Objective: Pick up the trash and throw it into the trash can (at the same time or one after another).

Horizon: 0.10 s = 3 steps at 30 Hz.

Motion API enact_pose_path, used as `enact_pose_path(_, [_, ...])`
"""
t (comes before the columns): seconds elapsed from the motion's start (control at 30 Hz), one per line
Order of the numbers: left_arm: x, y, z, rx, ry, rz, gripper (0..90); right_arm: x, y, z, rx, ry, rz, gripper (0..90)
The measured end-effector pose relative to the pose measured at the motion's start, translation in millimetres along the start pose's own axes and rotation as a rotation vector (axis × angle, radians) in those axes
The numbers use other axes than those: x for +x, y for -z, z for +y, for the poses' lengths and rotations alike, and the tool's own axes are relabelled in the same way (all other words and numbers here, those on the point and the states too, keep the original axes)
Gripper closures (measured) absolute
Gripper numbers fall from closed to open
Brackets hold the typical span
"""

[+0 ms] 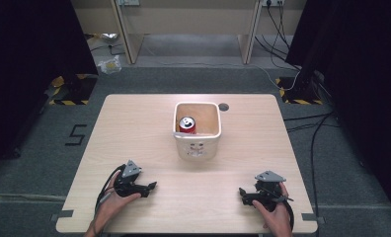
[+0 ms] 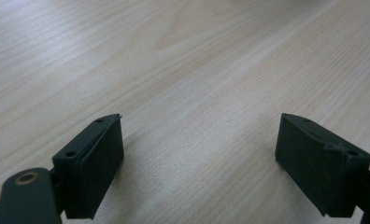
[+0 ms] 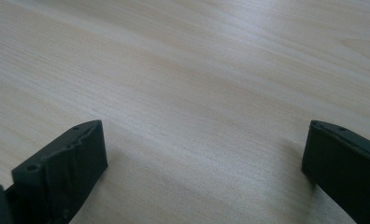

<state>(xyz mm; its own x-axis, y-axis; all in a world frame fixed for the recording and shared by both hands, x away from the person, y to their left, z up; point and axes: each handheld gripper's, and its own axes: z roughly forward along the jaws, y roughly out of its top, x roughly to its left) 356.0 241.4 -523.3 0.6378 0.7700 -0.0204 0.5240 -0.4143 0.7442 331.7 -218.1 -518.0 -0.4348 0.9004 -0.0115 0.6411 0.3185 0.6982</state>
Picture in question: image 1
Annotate person's left hand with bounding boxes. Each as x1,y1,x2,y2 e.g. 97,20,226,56
94,179,142,228

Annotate black wall socket cables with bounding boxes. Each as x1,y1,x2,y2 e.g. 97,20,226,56
254,2,303,72

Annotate black curtain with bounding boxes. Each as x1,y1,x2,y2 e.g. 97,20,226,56
284,0,391,226
0,0,99,177

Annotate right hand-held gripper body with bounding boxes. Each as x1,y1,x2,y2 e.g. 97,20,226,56
248,170,287,212

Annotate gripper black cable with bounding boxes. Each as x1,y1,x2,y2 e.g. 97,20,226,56
94,163,127,216
275,196,296,232

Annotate cream square bin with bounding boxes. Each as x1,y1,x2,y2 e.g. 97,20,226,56
173,102,222,162

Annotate white floor cable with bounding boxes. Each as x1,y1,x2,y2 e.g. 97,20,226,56
143,43,301,92

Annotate crumpled clear plastic bag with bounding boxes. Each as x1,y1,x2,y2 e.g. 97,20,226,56
97,54,123,75

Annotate red soda can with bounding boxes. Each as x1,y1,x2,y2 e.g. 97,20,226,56
178,116,197,135

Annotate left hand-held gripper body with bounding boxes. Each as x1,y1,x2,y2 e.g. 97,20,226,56
113,159,144,198

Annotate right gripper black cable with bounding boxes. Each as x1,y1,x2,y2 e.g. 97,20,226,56
275,196,296,232

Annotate crumpled silver foil wrapper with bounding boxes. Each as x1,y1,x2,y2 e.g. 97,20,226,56
99,32,119,44

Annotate black floor cable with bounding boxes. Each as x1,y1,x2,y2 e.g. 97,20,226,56
283,111,342,237

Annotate grey tape piece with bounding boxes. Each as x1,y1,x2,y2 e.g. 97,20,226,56
50,209,75,222
301,212,326,225

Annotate person's right hand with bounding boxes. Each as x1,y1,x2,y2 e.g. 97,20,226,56
251,182,294,237

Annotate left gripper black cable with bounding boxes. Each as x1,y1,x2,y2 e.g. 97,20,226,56
94,163,127,216

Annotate black stand base striped tape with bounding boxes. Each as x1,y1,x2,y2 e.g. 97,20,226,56
275,76,325,106
48,73,98,107

